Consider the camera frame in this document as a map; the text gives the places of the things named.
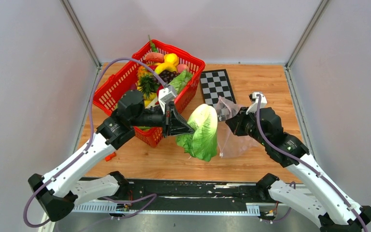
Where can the pink peach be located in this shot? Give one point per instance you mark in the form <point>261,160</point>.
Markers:
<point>182,67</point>

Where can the yellow banana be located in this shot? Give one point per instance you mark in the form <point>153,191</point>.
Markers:
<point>165,67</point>

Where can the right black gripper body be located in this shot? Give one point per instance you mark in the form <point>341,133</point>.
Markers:
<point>248,127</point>

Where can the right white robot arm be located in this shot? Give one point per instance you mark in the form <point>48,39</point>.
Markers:
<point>331,210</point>

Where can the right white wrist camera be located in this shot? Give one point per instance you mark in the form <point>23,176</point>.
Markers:
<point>258,101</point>

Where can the small orange block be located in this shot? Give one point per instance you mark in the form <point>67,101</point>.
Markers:
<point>110,157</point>

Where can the long green cabbage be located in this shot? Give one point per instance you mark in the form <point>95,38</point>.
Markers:
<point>181,80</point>

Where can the clear zip top bag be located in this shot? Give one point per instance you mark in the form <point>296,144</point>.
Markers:
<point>230,145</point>

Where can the yellow lemon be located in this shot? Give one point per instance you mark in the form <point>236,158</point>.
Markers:
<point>171,58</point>

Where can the orange toy pineapple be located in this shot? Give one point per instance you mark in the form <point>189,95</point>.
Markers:
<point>147,83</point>

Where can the green lettuce head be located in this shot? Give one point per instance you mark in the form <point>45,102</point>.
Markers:
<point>202,144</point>

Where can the black white checkerboard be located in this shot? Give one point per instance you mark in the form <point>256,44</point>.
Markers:
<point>215,84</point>

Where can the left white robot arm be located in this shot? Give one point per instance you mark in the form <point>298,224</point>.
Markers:
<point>61,189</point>

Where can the dark purple grapes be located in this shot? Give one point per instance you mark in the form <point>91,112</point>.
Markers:
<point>168,76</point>

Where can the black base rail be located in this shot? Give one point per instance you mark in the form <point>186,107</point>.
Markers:
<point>127,197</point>

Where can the green chili pepper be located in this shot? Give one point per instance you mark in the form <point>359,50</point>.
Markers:
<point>152,45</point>

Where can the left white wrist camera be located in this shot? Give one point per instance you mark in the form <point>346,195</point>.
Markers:
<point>165,96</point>

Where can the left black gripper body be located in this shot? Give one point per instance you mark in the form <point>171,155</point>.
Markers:
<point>151,117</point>

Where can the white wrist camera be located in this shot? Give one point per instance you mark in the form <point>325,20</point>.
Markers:
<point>165,96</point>
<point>258,101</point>

